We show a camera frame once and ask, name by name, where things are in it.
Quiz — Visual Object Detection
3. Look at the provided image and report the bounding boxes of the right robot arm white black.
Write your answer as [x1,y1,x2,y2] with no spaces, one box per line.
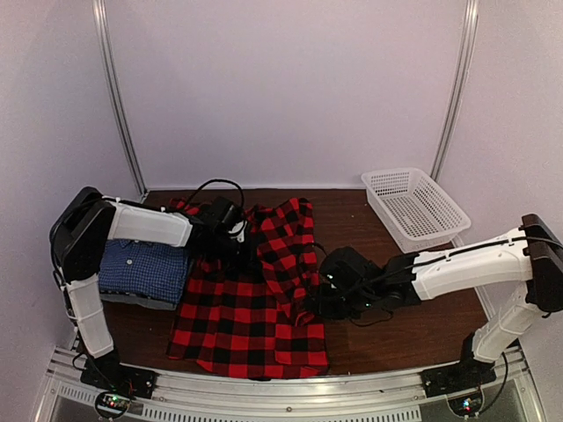
[305,214,562,389]

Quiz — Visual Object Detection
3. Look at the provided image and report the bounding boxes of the circuit board with leds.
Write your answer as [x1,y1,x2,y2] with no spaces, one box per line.
[94,391,131,418]
[448,392,484,418]

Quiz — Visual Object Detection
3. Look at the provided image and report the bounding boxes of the right aluminium corner post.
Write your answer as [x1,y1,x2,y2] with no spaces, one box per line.
[430,0,479,182]

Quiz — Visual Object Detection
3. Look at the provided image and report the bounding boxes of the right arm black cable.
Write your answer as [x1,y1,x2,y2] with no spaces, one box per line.
[307,236,563,414]

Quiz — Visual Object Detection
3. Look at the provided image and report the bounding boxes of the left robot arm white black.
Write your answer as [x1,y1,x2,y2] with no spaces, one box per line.
[48,186,258,390]

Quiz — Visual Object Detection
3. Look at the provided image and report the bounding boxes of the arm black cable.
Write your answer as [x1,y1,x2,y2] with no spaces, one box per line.
[307,236,563,414]
[48,178,245,309]

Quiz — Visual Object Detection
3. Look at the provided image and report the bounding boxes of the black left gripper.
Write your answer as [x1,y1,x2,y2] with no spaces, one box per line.
[209,229,262,273]

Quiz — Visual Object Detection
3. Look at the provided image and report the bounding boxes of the front aluminium frame rail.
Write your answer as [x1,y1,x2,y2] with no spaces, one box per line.
[34,346,546,422]

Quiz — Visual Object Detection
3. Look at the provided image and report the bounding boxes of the aluminium corner post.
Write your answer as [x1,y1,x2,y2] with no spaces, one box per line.
[430,0,479,182]
[92,0,149,199]

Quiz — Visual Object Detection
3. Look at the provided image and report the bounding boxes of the left circuit board with LEDs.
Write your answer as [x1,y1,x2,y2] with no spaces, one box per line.
[94,391,131,418]

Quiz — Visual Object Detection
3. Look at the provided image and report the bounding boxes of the red black plaid shirt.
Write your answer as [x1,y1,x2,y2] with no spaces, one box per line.
[166,197,329,380]

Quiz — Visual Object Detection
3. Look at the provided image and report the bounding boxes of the white plastic basket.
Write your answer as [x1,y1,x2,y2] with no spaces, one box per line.
[361,167,472,253]

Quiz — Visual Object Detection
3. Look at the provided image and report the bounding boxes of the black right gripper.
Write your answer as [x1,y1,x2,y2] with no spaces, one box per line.
[314,283,376,321]

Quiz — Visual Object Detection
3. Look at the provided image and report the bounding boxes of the left aluminium corner post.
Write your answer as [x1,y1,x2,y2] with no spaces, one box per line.
[92,0,149,199]

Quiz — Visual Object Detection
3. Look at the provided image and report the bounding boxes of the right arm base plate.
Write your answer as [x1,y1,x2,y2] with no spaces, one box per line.
[420,360,497,397]

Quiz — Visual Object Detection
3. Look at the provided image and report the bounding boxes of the blue checked folded shirt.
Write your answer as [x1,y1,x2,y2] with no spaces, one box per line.
[99,239,190,304]

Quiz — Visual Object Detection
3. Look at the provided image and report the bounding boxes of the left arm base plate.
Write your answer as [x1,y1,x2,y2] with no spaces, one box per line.
[80,364,157,399]

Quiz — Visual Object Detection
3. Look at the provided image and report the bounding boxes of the right circuit board with LEDs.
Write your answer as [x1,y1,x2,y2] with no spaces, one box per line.
[448,392,484,418]

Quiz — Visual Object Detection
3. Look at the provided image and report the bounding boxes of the grey folded shirt underneath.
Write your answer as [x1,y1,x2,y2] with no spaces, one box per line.
[100,291,178,311]

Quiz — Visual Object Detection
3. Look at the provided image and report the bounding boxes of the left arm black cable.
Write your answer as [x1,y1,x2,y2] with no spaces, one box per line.
[48,178,245,309]

